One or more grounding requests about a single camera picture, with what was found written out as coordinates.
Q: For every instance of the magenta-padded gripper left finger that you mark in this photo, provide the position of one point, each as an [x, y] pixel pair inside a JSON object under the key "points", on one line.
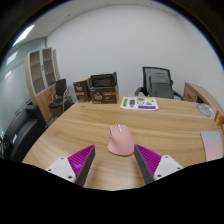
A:
{"points": [[63, 166]]}

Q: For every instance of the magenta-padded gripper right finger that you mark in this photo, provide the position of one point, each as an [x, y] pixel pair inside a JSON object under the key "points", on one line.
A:
{"points": [[166, 165]]}

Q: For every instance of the pink computer mouse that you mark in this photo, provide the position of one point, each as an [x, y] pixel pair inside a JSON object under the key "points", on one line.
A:
{"points": [[120, 141]]}

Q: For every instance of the pink blue gradient mouse pad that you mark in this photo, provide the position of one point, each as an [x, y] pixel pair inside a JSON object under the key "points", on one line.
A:
{"points": [[212, 145]]}

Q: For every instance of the black leather sofa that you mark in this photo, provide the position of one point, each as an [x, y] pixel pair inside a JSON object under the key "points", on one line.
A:
{"points": [[21, 133]]}

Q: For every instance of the white sticker sheet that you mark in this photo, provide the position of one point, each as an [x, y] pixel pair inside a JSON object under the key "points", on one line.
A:
{"points": [[138, 103]]}

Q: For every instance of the orange cardboard box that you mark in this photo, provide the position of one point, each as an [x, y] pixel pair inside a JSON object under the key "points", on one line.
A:
{"points": [[219, 118]]}

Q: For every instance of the wooden shelf unit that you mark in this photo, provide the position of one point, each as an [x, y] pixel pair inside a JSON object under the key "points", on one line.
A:
{"points": [[41, 96]]}

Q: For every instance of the small brown cardboard box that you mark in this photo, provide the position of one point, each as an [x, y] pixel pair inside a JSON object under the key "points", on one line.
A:
{"points": [[81, 91]]}

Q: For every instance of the wooden side desk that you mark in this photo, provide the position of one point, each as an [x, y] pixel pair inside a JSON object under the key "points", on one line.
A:
{"points": [[200, 94]]}

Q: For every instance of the grey backpack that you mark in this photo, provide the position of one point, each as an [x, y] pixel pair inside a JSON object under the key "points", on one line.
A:
{"points": [[160, 86]]}

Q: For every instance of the small black chair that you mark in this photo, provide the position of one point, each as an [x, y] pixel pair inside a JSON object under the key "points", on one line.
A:
{"points": [[61, 87]]}

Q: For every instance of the large brown cardboard box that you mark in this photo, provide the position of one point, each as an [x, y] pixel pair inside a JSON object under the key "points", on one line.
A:
{"points": [[105, 95]]}

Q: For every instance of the black plastic tray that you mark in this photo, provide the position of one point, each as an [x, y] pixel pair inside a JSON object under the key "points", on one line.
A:
{"points": [[103, 80]]}

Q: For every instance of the black mesh office chair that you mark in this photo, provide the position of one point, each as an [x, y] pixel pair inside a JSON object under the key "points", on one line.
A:
{"points": [[146, 71]]}

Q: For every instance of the ceiling light panel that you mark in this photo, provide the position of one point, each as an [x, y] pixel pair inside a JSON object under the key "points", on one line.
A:
{"points": [[24, 35]]}

